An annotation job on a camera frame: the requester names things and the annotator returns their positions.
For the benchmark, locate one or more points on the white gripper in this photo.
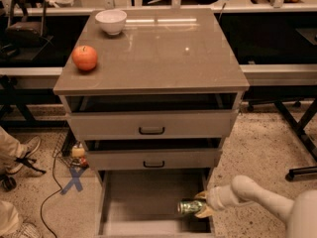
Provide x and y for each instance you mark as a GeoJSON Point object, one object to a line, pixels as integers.
{"type": "Point", "coordinates": [213, 198]}

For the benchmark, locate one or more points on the green soda can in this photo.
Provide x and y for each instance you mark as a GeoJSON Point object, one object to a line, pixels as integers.
{"type": "Point", "coordinates": [190, 206]}

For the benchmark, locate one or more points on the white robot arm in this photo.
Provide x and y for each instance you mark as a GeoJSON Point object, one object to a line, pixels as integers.
{"type": "Point", "coordinates": [299, 215]}

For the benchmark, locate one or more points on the middle grey drawer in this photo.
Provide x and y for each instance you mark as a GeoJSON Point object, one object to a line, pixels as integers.
{"type": "Point", "coordinates": [153, 159]}

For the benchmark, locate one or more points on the bottom open grey drawer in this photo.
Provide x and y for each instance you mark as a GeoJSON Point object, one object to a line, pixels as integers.
{"type": "Point", "coordinates": [143, 204]}

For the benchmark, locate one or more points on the grey drawer cabinet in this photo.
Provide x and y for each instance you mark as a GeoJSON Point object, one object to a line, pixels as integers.
{"type": "Point", "coordinates": [164, 60]}

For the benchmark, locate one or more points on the top grey drawer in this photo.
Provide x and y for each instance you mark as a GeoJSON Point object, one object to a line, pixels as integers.
{"type": "Point", "coordinates": [151, 125]}

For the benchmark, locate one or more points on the black chair base right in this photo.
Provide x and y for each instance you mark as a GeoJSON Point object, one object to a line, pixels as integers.
{"type": "Point", "coordinates": [298, 127]}

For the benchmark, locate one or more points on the blue tape cross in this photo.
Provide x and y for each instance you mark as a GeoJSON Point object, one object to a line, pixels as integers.
{"type": "Point", "coordinates": [76, 173]}

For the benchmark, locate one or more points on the small yellow bottle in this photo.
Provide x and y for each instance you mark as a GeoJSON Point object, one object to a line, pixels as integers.
{"type": "Point", "coordinates": [77, 151]}

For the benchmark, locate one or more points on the white sneaker lower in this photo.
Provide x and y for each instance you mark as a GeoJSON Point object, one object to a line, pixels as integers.
{"type": "Point", "coordinates": [27, 230]}

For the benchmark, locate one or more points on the grey sneaker upper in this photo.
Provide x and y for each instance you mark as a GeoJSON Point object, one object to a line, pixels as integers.
{"type": "Point", "coordinates": [28, 151]}

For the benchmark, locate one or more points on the red apple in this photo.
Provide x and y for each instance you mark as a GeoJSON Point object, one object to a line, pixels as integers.
{"type": "Point", "coordinates": [84, 57]}

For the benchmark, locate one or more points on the beige trouser leg lower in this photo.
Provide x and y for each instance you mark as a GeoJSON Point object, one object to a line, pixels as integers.
{"type": "Point", "coordinates": [10, 220]}

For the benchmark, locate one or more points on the beige trouser leg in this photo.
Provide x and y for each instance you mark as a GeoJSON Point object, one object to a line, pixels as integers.
{"type": "Point", "coordinates": [10, 220]}
{"type": "Point", "coordinates": [5, 158]}

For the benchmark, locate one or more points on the black caster wheel left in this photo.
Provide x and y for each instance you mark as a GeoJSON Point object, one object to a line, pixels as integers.
{"type": "Point", "coordinates": [8, 183]}

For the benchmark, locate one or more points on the beige trouser leg upper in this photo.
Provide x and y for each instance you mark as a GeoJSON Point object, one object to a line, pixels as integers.
{"type": "Point", "coordinates": [5, 158]}

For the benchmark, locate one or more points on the white ceramic bowl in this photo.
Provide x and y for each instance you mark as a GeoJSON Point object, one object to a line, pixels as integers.
{"type": "Point", "coordinates": [112, 22]}

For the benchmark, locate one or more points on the black office chair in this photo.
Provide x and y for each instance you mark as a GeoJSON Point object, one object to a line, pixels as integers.
{"type": "Point", "coordinates": [24, 39]}

